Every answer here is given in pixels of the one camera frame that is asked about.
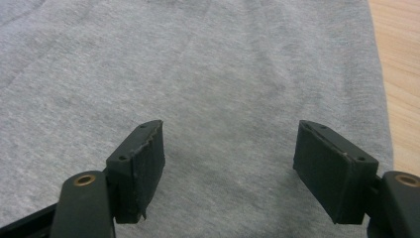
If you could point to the grey hoodie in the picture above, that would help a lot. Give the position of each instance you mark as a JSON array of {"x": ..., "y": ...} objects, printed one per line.
[{"x": 214, "y": 66}]

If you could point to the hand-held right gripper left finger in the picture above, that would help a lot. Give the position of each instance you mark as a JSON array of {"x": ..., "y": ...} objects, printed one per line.
[{"x": 138, "y": 178}]

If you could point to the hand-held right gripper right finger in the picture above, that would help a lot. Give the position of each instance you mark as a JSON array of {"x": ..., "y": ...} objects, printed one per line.
[{"x": 333, "y": 172}]

